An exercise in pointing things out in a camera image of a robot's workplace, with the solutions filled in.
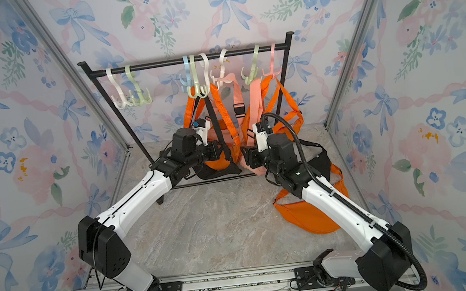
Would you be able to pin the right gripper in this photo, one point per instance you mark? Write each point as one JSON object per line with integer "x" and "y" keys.
{"x": 252, "y": 156}

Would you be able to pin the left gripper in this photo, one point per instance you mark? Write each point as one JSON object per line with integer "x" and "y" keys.
{"x": 213, "y": 147}

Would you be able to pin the black bag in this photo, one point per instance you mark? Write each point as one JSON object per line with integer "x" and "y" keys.
{"x": 221, "y": 134}
{"x": 321, "y": 162}

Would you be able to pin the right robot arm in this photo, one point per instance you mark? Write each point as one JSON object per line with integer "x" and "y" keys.
{"x": 384, "y": 250}

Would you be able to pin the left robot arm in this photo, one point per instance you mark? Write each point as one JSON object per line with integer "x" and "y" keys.
{"x": 101, "y": 239}

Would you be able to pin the pink bag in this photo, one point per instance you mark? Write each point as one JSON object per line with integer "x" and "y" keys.
{"x": 246, "y": 115}

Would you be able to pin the light green hook middle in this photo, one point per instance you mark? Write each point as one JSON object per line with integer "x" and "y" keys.
{"x": 195, "y": 91}

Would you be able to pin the light green hook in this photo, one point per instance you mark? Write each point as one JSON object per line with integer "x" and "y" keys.
{"x": 195, "y": 91}
{"x": 140, "y": 98}
{"x": 249, "y": 75}

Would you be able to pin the white hook with pink bag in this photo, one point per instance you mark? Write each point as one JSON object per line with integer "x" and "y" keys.
{"x": 219, "y": 80}

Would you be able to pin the light green hook left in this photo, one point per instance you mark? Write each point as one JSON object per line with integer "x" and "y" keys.
{"x": 140, "y": 98}

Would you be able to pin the light green hook right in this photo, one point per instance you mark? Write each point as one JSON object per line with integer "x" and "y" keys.
{"x": 249, "y": 75}

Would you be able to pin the white hook middle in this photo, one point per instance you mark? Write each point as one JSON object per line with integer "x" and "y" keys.
{"x": 206, "y": 74}

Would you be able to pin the light blue hook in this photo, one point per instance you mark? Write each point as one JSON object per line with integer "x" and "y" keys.
{"x": 186, "y": 79}

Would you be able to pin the white hook far left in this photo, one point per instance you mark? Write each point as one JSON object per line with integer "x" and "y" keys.
{"x": 120, "y": 101}

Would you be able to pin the black clothes rack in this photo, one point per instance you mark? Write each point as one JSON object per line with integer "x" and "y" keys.
{"x": 95, "y": 75}

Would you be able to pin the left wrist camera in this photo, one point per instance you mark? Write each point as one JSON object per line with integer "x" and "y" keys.
{"x": 202, "y": 127}

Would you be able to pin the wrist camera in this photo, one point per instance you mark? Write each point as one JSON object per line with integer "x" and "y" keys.
{"x": 261, "y": 136}
{"x": 202, "y": 127}

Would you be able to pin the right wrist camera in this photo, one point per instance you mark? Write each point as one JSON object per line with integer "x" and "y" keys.
{"x": 261, "y": 136}

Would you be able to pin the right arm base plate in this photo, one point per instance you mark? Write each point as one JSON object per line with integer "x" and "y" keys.
{"x": 310, "y": 278}

